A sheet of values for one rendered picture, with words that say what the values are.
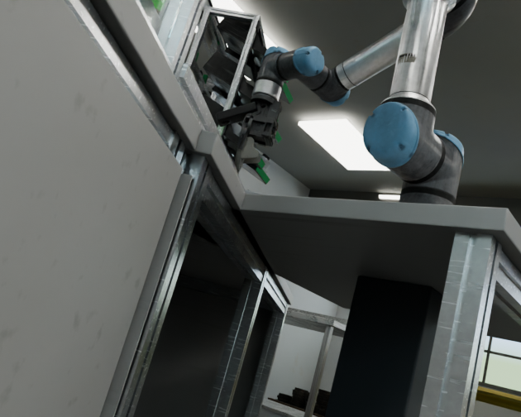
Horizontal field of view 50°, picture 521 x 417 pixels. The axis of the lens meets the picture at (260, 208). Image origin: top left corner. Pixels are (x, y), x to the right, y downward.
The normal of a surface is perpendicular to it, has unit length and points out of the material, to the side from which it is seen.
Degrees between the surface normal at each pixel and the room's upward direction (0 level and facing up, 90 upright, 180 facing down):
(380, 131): 98
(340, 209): 90
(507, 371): 90
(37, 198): 90
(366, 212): 90
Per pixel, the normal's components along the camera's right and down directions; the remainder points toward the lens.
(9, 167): 0.96, 0.23
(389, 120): -0.70, -0.23
